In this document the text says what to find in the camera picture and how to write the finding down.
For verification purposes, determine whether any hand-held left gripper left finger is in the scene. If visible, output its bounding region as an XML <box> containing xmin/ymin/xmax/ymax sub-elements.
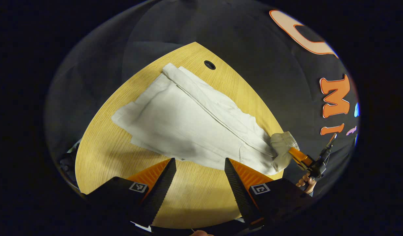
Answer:
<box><xmin>85</xmin><ymin>157</ymin><xmax>177</xmax><ymax>230</ymax></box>

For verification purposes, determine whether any black backdrop cloth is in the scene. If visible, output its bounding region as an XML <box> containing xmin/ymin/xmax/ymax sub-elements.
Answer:
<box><xmin>44</xmin><ymin>0</ymin><xmax>360</xmax><ymax>197</ymax></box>

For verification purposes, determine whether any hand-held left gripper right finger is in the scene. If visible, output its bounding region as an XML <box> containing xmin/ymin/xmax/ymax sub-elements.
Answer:
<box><xmin>224</xmin><ymin>157</ymin><xmax>315</xmax><ymax>230</ymax></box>

